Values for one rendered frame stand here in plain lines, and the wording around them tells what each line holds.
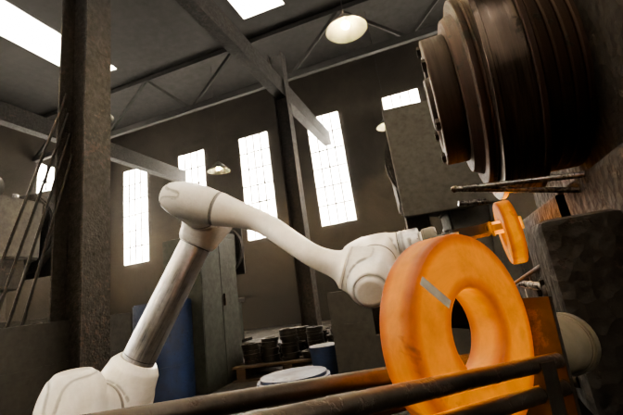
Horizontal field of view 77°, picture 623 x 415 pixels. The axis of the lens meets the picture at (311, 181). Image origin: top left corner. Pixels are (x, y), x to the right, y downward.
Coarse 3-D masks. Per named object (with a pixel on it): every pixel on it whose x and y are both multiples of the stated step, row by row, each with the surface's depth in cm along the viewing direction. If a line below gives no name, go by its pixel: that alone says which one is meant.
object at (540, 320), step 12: (528, 300) 35; (540, 300) 34; (552, 300) 34; (528, 312) 35; (540, 312) 34; (552, 312) 33; (540, 324) 34; (552, 324) 33; (540, 336) 34; (552, 336) 33; (540, 348) 34; (552, 348) 33; (564, 348) 32; (564, 372) 32; (564, 396) 32; (576, 396) 31; (540, 408) 33; (576, 408) 31
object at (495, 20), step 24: (480, 0) 66; (504, 0) 65; (480, 24) 63; (504, 24) 63; (480, 48) 65; (504, 48) 62; (528, 48) 61; (504, 72) 63; (528, 72) 62; (504, 96) 63; (528, 96) 62; (504, 120) 63; (528, 120) 64; (504, 144) 65; (528, 144) 66; (504, 168) 69; (528, 168) 70
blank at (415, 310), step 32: (416, 256) 30; (448, 256) 31; (480, 256) 33; (384, 288) 30; (416, 288) 28; (448, 288) 30; (480, 288) 32; (512, 288) 34; (384, 320) 28; (416, 320) 27; (448, 320) 29; (480, 320) 34; (512, 320) 33; (384, 352) 28; (416, 352) 26; (448, 352) 28; (480, 352) 33; (512, 352) 32; (512, 384) 30
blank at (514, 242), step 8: (504, 200) 94; (496, 208) 94; (504, 208) 91; (512, 208) 90; (496, 216) 97; (504, 216) 89; (512, 216) 89; (504, 224) 89; (512, 224) 88; (520, 224) 87; (504, 232) 91; (512, 232) 88; (520, 232) 87; (504, 240) 97; (512, 240) 88; (520, 240) 87; (504, 248) 98; (512, 248) 88; (520, 248) 88; (512, 256) 90; (520, 256) 89
